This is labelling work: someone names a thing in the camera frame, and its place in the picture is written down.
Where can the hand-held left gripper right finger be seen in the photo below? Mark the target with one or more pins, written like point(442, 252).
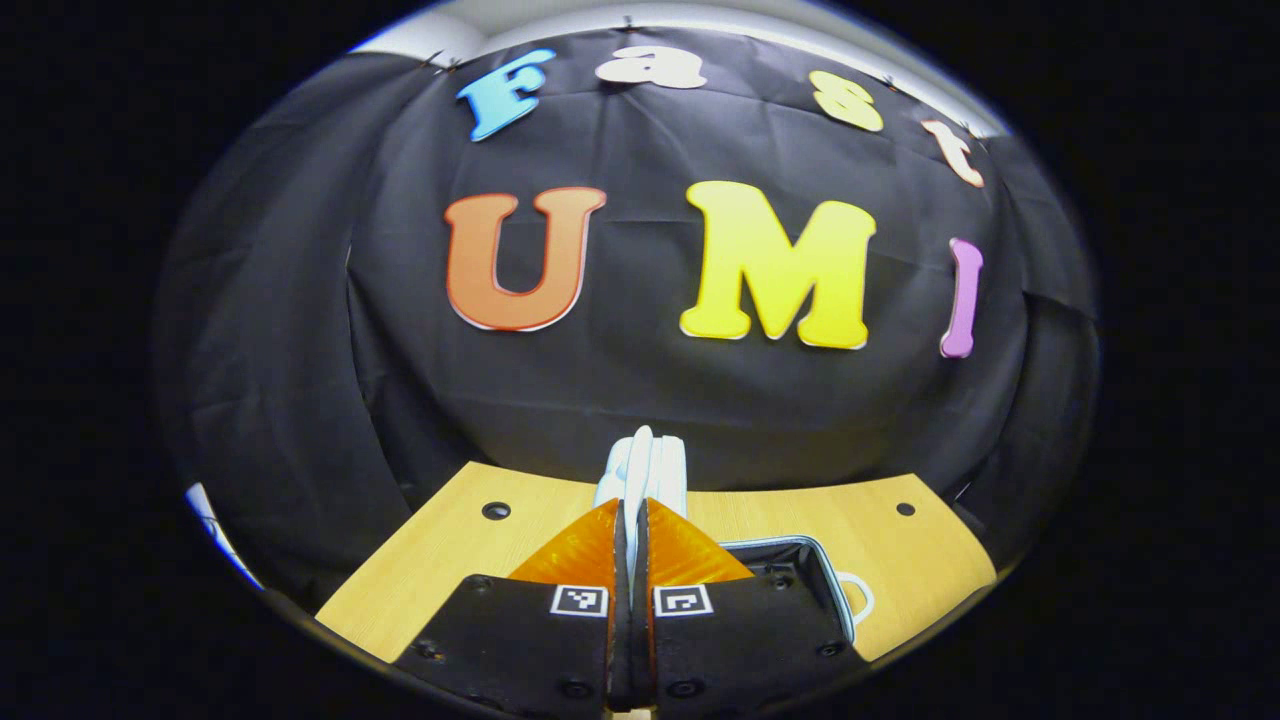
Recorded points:
point(646, 650)

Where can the pale blue suitcase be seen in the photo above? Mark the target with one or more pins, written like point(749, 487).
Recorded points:
point(655, 470)

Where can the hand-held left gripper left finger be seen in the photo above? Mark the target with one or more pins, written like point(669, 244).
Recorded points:
point(619, 650)

